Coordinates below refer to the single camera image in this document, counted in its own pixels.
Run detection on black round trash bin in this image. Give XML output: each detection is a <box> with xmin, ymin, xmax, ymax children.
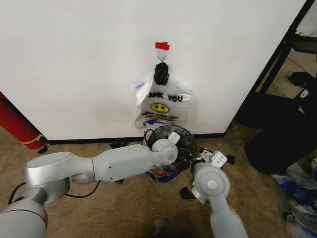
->
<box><xmin>143</xmin><ymin>123</ymin><xmax>199</xmax><ymax>173</ymax></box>

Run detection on blue-edged plastic bag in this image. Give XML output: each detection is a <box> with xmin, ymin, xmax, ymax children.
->
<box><xmin>145</xmin><ymin>167</ymin><xmax>181</xmax><ymax>184</ymax></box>

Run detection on clear smiley thank-you garbage bag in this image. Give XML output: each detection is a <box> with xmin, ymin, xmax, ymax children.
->
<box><xmin>133</xmin><ymin>61</ymin><xmax>193</xmax><ymax>131</ymax></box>

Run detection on large black bag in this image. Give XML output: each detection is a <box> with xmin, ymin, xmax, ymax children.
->
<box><xmin>244</xmin><ymin>87</ymin><xmax>317</xmax><ymax>175</ymax></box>

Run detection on black baseboard strip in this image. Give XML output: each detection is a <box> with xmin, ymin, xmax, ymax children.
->
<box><xmin>47</xmin><ymin>132</ymin><xmax>226</xmax><ymax>145</ymax></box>

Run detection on crumpled clear blue plastic bags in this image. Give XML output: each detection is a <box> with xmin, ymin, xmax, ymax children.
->
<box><xmin>270</xmin><ymin>156</ymin><xmax>317</xmax><ymax>238</ymax></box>

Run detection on red tape strip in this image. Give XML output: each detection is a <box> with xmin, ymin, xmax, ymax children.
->
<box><xmin>155</xmin><ymin>41</ymin><xmax>171</xmax><ymax>52</ymax></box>

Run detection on black flat box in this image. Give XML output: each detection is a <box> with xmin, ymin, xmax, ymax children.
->
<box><xmin>288</xmin><ymin>71</ymin><xmax>317</xmax><ymax>88</ymax></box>

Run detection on red cylinder with yellow tape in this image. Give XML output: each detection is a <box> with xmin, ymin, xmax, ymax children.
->
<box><xmin>0</xmin><ymin>91</ymin><xmax>48</xmax><ymax>151</ymax></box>

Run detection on black wall edge trim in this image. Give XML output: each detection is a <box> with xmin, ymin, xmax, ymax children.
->
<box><xmin>234</xmin><ymin>0</ymin><xmax>316</xmax><ymax>127</ymax></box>

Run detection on black metal frame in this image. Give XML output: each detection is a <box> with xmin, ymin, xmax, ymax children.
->
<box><xmin>247</xmin><ymin>29</ymin><xmax>317</xmax><ymax>100</ymax></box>

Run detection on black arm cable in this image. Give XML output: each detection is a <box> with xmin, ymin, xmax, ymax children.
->
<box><xmin>8</xmin><ymin>180</ymin><xmax>102</xmax><ymax>206</ymax></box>

